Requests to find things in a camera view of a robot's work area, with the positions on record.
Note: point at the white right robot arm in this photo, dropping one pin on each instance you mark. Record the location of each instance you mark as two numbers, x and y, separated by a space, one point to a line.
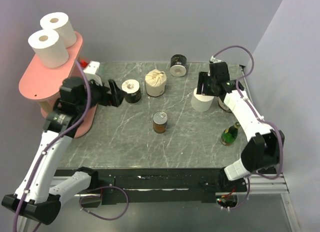
265 142

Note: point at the black roll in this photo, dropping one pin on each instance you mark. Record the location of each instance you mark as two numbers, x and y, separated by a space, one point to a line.
178 65
133 91

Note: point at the aluminium frame rail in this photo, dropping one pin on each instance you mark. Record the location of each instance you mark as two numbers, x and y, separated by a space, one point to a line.
263 186

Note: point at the pink three-tier shelf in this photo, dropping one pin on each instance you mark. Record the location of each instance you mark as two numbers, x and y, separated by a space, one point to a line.
42 84

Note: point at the beige wrapped roll right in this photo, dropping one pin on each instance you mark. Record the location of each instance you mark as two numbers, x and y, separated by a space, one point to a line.
223 106

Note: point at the white toilet roll front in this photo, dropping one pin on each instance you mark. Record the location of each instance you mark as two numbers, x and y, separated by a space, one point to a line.
49 47

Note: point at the tin can orange label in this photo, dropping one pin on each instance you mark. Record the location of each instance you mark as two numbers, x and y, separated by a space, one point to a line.
160 120

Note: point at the white toilet roll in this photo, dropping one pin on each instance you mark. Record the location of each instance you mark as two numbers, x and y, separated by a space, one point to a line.
49 47
60 22
201 103

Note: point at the black wrapped roll lying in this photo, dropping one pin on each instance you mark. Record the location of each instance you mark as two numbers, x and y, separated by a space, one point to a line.
178 65

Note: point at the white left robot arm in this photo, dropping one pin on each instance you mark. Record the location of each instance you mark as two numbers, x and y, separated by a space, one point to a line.
35 199

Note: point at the beige wrapped roll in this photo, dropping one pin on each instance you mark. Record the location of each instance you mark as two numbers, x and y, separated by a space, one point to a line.
155 82
223 106

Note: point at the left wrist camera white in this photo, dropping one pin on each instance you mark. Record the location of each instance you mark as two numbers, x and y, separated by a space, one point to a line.
91 68

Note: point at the beige wrapped roll centre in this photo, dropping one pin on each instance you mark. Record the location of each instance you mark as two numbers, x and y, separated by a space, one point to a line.
155 82

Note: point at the green glass bottle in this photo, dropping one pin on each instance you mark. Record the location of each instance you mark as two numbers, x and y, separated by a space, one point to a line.
230 134

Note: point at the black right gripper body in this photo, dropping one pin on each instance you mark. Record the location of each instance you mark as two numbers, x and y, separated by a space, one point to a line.
211 82

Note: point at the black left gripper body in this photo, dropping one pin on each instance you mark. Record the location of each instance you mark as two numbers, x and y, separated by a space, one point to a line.
98 95

